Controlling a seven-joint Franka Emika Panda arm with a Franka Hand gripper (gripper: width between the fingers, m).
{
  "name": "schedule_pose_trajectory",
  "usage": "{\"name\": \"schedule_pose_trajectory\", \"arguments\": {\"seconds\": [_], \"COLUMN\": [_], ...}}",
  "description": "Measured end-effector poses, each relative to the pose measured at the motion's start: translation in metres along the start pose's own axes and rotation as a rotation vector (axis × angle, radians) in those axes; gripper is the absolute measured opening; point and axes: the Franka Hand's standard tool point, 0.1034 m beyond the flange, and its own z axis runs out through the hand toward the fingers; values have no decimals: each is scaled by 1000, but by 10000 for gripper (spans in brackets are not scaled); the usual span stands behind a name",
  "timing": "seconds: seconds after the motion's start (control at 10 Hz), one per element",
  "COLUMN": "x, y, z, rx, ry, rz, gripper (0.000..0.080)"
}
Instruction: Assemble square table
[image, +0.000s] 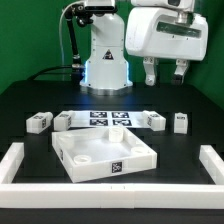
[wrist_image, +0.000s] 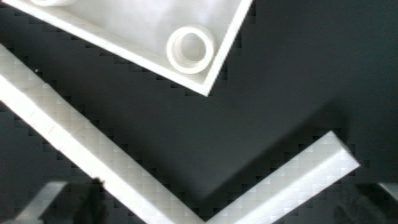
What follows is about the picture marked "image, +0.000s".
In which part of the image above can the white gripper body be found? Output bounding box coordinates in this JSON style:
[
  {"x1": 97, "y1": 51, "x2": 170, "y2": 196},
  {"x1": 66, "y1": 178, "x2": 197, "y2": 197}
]
[{"x1": 125, "y1": 7, "x2": 208, "y2": 61}]

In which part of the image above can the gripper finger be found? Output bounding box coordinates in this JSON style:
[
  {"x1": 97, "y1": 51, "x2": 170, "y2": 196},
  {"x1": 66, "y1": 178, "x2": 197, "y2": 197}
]
[
  {"x1": 172, "y1": 59, "x2": 189, "y2": 85},
  {"x1": 143, "y1": 57, "x2": 157, "y2": 86}
]

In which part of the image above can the white square table top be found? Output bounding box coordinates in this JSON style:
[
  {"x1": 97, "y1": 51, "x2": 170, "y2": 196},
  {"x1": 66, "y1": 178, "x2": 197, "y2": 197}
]
[{"x1": 52, "y1": 126, "x2": 157, "y2": 183}]

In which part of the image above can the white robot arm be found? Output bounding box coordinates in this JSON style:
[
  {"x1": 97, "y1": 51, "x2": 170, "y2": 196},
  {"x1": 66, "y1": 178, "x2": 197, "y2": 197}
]
[{"x1": 80, "y1": 0, "x2": 208, "y2": 95}]

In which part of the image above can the paper sheet with tags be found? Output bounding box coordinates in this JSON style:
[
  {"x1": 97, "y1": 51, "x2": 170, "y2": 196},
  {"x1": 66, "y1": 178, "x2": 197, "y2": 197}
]
[{"x1": 71, "y1": 110, "x2": 148, "y2": 128}]

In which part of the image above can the white U-shaped obstacle fence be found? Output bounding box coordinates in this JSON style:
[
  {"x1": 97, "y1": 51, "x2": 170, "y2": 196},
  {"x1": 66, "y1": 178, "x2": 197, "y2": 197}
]
[{"x1": 0, "y1": 143, "x2": 224, "y2": 209}]

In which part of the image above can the black cable bundle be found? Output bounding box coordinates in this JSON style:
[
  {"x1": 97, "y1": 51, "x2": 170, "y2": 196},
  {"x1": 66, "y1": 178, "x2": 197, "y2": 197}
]
[{"x1": 27, "y1": 65, "x2": 84, "y2": 82}]

